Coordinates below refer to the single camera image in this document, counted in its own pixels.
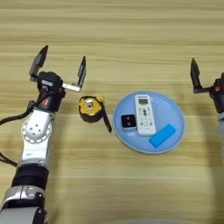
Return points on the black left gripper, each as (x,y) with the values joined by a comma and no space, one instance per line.
(52,100)

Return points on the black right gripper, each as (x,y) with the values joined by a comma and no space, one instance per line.
(218,93)

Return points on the yellow black tape measure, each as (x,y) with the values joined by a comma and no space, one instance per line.
(89,108)

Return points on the small silver black cube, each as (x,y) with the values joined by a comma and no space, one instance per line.
(128,122)

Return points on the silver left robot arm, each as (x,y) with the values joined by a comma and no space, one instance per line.
(35,137)

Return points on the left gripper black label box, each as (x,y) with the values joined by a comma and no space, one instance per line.
(49,79)

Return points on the light blue round plate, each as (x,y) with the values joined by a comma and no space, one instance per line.
(169,113)

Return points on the white remote control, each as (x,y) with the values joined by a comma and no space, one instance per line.
(145,116)

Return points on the blue rectangular block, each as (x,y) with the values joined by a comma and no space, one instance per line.
(162,136)

